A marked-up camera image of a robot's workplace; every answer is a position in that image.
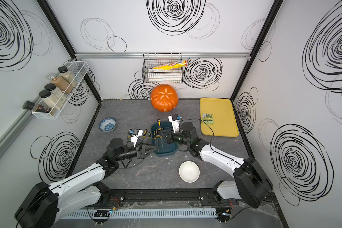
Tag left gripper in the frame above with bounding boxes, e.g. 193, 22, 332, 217
115, 142, 156, 162

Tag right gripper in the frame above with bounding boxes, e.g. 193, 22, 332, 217
159, 129, 191, 148

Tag teal storage box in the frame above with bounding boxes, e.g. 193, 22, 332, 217
151, 123, 177, 157

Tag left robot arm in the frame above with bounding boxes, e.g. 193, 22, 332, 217
14, 138, 156, 228

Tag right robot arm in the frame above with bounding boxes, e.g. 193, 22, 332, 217
158, 122, 273, 209

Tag orange pumpkin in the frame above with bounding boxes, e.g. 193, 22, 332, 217
150, 85, 179, 112

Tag green snack packet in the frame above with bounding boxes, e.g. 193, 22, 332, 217
201, 113, 214, 124

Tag blue white patterned bowl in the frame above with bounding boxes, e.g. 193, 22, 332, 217
99, 118, 116, 132

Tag yellow tray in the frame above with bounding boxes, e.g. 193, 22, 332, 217
200, 98, 239, 137

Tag yellow tube package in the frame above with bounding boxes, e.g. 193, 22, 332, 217
152, 60, 188, 70

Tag spice jar brown powder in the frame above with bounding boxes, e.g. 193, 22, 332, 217
47, 74, 73, 94

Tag spice jar cream powder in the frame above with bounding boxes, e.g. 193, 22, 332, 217
39, 89, 63, 110

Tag spice jar white powder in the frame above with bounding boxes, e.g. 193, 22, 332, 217
44, 83, 67, 103

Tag spice jar green herbs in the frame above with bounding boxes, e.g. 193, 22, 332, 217
58, 66, 75, 84

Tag dark pepper grinder jar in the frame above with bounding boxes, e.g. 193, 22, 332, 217
22, 101, 52, 113

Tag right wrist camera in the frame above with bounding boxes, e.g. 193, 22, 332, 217
168, 114, 181, 133

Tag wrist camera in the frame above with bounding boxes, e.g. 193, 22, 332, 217
128, 129, 143, 148
168, 114, 181, 133

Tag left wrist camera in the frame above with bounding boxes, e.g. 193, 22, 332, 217
128, 129, 143, 148

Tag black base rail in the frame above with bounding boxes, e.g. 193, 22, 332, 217
99, 189, 238, 207

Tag black wire basket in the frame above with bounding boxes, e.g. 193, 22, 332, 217
142, 53, 184, 84

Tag grey slotted cable duct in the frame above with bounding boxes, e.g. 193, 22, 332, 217
64, 208, 217, 220

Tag clear wall shelf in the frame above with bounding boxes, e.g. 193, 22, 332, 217
30, 61, 92, 124

